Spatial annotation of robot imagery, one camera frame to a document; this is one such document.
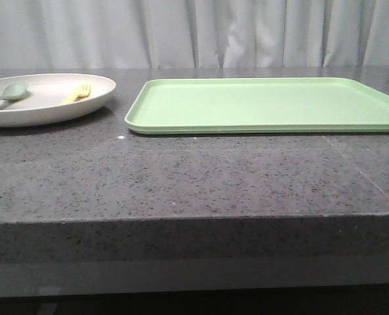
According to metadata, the light green plastic tray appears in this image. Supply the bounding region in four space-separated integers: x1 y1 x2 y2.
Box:
125 77 389 135

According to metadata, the sage green plastic spoon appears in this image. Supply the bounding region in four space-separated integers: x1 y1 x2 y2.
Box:
0 82 28 101

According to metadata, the grey pleated curtain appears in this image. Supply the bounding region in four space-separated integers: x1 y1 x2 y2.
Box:
0 1 389 68

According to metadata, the yellow plastic fork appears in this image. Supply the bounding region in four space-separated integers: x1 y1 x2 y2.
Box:
60 83 91 105

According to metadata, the cream round plate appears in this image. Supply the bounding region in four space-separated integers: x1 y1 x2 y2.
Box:
0 73 116 127

